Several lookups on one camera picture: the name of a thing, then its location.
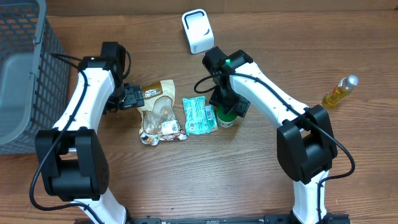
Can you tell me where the dark grey plastic basket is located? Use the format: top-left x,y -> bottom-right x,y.
1,0 -> 70,154

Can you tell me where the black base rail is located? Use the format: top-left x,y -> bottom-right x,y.
74,213 -> 352,224

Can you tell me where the yellow bottle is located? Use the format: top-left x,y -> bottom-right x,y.
322,75 -> 359,109

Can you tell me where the green lid jar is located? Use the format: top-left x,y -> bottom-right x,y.
216,105 -> 238,128

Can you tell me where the light blue wipes pack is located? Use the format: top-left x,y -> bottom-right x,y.
182,96 -> 210,136

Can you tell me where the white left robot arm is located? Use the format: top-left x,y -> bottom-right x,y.
29,42 -> 144,223

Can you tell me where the teal tissue pack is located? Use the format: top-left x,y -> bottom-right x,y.
205,105 -> 218,132

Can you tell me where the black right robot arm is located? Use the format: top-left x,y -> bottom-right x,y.
202,47 -> 337,223

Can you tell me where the brown snack packet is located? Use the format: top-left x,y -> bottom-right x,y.
137,80 -> 187,146

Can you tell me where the white barcode scanner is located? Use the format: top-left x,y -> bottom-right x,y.
182,9 -> 215,54

